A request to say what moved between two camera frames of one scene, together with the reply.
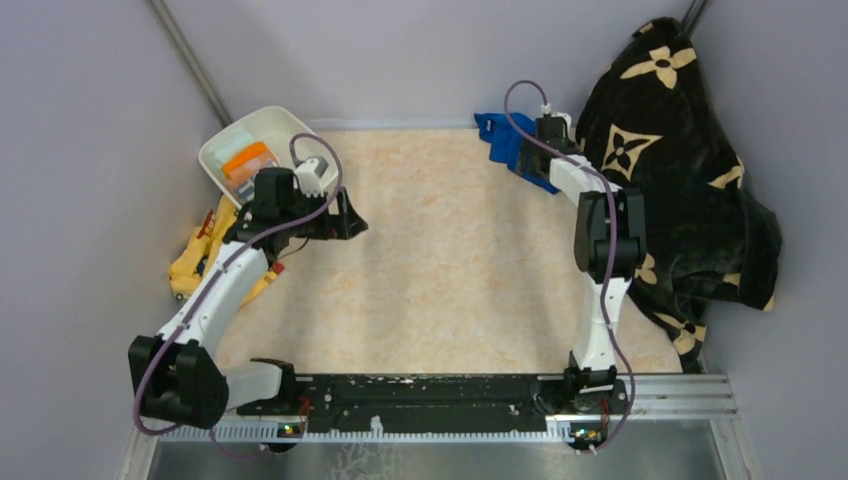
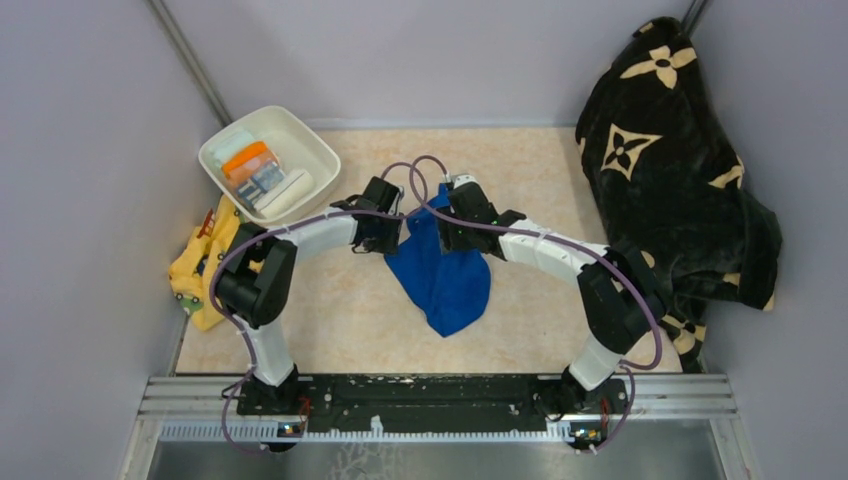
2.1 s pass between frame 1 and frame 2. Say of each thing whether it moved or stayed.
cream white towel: moved
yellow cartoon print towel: stayed
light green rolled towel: stayed
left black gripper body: moved
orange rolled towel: stayed
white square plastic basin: stayed
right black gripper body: moved
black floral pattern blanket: stayed
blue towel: moved
